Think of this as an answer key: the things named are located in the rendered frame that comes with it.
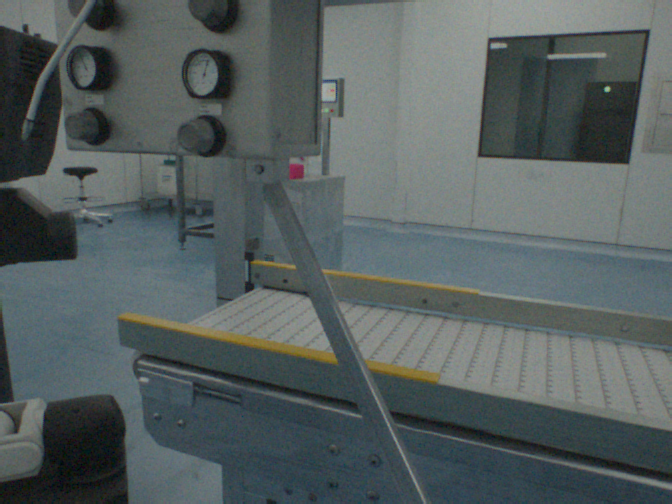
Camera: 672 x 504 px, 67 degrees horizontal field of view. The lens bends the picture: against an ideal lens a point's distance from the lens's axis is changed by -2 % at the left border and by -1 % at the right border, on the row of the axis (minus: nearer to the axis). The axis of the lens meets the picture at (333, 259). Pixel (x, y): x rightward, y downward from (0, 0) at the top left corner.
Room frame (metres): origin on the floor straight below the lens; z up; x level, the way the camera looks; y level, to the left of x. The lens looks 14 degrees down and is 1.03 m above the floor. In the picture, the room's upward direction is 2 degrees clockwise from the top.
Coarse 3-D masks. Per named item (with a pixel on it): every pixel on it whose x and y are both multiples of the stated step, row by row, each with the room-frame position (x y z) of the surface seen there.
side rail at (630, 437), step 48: (144, 336) 0.50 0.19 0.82; (192, 336) 0.47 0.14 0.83; (288, 384) 0.43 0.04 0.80; (336, 384) 0.42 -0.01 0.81; (384, 384) 0.40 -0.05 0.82; (432, 384) 0.38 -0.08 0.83; (480, 384) 0.38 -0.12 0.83; (528, 432) 0.35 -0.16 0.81; (576, 432) 0.34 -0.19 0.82; (624, 432) 0.33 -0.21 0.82
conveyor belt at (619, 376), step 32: (224, 320) 0.61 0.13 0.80; (256, 320) 0.61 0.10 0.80; (288, 320) 0.61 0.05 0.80; (352, 320) 0.62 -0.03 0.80; (384, 320) 0.62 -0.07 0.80; (416, 320) 0.63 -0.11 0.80; (448, 320) 0.63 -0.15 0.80; (384, 352) 0.52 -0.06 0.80; (416, 352) 0.53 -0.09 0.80; (448, 352) 0.53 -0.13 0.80; (480, 352) 0.53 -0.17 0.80; (512, 352) 0.53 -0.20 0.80; (544, 352) 0.54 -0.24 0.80; (576, 352) 0.54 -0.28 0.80; (608, 352) 0.54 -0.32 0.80; (640, 352) 0.54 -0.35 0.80; (512, 384) 0.46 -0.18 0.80; (544, 384) 0.46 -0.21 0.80; (576, 384) 0.46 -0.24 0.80; (608, 384) 0.46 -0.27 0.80; (640, 384) 0.46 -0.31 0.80; (416, 416) 0.40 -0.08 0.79
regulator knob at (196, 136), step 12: (204, 108) 0.43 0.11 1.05; (216, 108) 0.42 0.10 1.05; (192, 120) 0.40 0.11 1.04; (204, 120) 0.42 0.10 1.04; (216, 120) 0.42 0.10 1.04; (180, 132) 0.41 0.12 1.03; (192, 132) 0.40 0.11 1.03; (204, 132) 0.41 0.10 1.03; (216, 132) 0.42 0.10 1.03; (180, 144) 0.41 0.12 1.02; (192, 144) 0.40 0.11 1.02; (204, 144) 0.41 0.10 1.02; (216, 144) 0.42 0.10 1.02; (204, 156) 0.42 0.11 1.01
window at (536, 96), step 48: (528, 48) 5.22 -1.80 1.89; (576, 48) 5.03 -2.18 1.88; (624, 48) 4.85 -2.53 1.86; (528, 96) 5.20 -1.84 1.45; (576, 96) 5.00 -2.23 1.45; (624, 96) 4.82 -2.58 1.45; (480, 144) 5.38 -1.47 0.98; (528, 144) 5.17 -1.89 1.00; (576, 144) 4.98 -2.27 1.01; (624, 144) 4.80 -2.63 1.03
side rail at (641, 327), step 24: (288, 288) 0.74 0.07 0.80; (336, 288) 0.71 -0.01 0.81; (360, 288) 0.69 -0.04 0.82; (384, 288) 0.68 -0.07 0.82; (408, 288) 0.67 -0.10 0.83; (456, 312) 0.64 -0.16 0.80; (480, 312) 0.63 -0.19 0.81; (504, 312) 0.62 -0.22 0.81; (528, 312) 0.61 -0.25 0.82; (552, 312) 0.60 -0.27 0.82; (576, 312) 0.59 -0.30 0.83; (600, 312) 0.58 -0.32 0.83; (624, 312) 0.58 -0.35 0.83; (624, 336) 0.57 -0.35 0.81; (648, 336) 0.56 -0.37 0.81
